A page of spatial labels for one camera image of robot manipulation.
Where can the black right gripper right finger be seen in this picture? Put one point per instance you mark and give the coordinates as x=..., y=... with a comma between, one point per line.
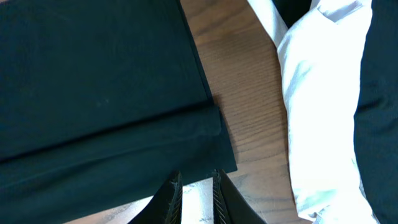
x=229, y=206

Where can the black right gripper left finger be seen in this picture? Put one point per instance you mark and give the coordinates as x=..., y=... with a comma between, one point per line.
x=165, y=207

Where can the black Sydrogen t-shirt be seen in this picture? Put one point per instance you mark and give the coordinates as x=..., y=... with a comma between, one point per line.
x=100, y=101

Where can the black shirt in pile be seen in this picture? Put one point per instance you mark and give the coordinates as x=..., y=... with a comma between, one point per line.
x=375, y=134

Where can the white shirt in pile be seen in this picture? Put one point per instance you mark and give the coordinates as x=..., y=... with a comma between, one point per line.
x=320, y=62

